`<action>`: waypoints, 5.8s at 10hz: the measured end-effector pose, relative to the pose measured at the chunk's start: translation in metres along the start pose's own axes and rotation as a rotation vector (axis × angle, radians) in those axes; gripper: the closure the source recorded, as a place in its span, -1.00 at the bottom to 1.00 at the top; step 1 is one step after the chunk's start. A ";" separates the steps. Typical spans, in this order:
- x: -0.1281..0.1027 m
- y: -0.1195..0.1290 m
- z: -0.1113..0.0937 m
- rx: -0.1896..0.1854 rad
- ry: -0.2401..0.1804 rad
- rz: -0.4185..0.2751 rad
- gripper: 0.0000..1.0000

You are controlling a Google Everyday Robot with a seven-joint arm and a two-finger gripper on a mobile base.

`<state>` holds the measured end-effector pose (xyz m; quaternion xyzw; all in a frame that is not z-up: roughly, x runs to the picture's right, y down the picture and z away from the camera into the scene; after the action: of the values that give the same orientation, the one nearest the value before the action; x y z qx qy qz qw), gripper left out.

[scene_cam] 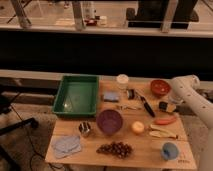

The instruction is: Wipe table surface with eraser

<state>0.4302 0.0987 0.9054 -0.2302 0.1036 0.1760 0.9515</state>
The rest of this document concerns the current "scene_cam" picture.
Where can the yellow apple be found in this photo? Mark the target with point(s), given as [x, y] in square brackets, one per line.
[137, 127]

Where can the blue cup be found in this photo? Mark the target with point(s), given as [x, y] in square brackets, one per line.
[169, 151]

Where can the small black white can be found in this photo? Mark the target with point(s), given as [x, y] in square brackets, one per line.
[130, 94]

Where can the small metal cup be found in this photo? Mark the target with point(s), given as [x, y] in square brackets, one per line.
[85, 129]

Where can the metal fork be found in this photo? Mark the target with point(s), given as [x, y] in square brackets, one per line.
[124, 107]

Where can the white lidded jar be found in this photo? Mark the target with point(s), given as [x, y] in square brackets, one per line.
[122, 81]

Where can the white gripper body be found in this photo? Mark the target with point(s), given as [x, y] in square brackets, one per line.
[174, 98]

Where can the purple bowl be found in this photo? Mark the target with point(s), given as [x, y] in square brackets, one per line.
[109, 121]

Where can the blue cloth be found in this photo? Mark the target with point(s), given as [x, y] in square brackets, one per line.
[66, 145]

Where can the red bowl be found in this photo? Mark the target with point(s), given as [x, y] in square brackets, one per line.
[159, 87]

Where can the green plastic tray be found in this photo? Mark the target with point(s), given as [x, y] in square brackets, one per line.
[77, 97]

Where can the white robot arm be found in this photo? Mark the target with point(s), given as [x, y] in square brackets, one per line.
[183, 89]

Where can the blue sponge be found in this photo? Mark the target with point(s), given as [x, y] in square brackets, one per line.
[110, 97]

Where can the black handled knife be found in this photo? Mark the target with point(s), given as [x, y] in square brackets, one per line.
[145, 104]

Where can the bunch of dark grapes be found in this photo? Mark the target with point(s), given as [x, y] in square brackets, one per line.
[118, 149]

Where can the black yellow eraser block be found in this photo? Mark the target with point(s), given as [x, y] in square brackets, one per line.
[167, 107]

